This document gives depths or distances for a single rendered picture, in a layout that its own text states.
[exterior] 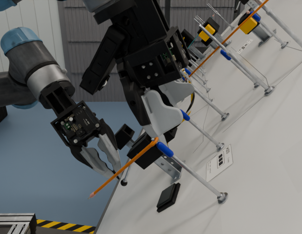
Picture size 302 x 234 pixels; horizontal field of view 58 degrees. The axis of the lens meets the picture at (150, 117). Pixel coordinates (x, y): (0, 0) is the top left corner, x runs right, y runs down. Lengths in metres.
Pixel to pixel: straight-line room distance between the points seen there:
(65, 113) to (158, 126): 0.20
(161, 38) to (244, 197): 0.21
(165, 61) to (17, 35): 0.34
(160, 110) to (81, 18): 3.71
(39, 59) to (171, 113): 0.31
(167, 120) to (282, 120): 0.14
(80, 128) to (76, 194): 1.78
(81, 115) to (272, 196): 0.34
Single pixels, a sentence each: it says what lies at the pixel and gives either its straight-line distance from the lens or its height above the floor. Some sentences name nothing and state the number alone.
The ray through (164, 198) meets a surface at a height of 1.09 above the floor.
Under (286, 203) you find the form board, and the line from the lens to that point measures 0.26.
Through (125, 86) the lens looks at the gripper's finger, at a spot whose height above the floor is 1.27.
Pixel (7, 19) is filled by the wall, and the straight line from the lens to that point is 4.43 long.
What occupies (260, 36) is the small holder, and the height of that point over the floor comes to 1.30.
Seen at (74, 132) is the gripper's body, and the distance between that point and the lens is 0.51.
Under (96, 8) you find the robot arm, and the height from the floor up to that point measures 1.36.
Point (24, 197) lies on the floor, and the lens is 2.38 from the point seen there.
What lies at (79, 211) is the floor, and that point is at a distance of 2.12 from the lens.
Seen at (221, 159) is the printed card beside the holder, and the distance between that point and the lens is 0.39.
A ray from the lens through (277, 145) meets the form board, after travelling 0.32.
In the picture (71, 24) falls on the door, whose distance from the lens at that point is 4.08.
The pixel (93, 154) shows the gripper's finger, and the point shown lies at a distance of 0.55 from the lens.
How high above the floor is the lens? 1.37
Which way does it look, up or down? 22 degrees down
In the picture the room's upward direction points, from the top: straight up
